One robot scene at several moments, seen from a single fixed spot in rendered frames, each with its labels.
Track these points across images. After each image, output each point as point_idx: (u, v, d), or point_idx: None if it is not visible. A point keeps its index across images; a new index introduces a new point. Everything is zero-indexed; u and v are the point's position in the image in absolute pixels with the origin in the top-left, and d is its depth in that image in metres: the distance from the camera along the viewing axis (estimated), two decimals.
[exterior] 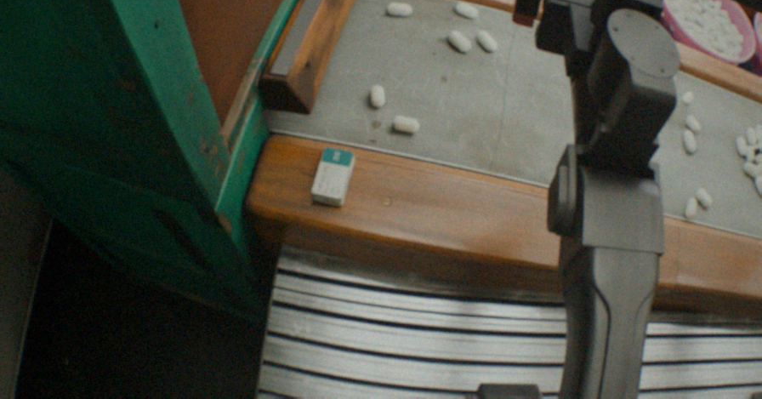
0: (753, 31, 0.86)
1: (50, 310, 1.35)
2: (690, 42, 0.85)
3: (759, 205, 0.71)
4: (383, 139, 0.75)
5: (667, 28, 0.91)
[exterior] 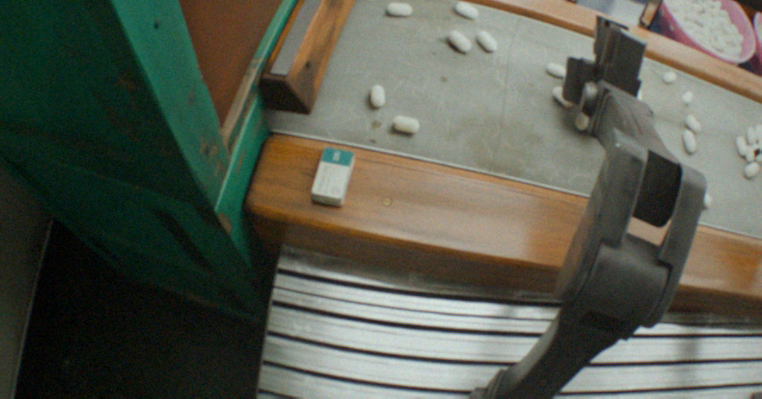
0: (753, 31, 0.86)
1: (50, 310, 1.35)
2: (690, 42, 0.85)
3: (759, 205, 0.71)
4: (383, 139, 0.75)
5: (667, 28, 0.91)
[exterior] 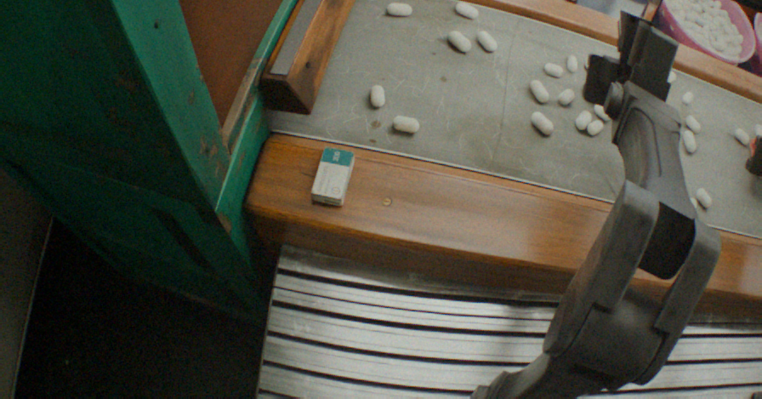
0: (753, 31, 0.86)
1: (50, 310, 1.35)
2: (690, 42, 0.85)
3: (759, 205, 0.71)
4: (383, 139, 0.75)
5: (667, 28, 0.91)
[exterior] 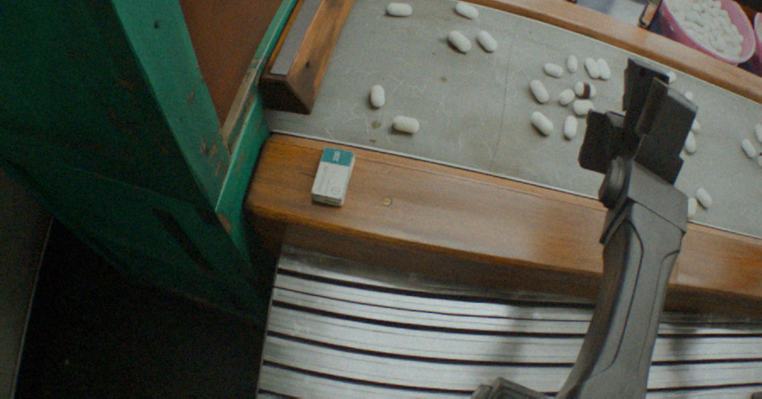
0: (753, 31, 0.86)
1: (50, 310, 1.35)
2: (690, 42, 0.85)
3: (759, 205, 0.71)
4: (383, 139, 0.75)
5: (667, 28, 0.91)
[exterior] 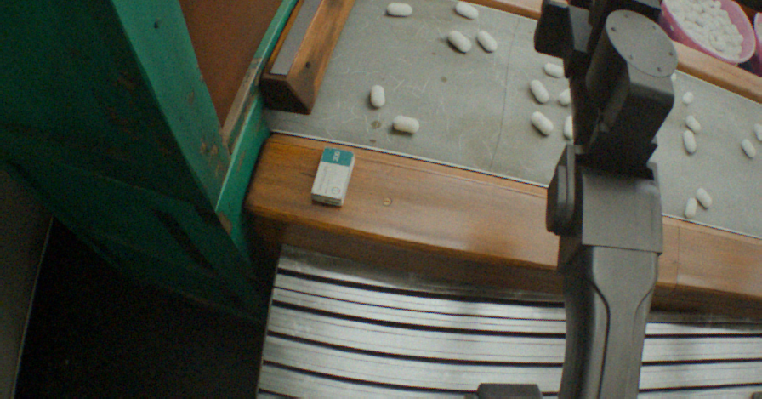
0: (753, 31, 0.86)
1: (50, 310, 1.35)
2: (690, 42, 0.85)
3: (759, 205, 0.71)
4: (383, 139, 0.75)
5: (667, 28, 0.91)
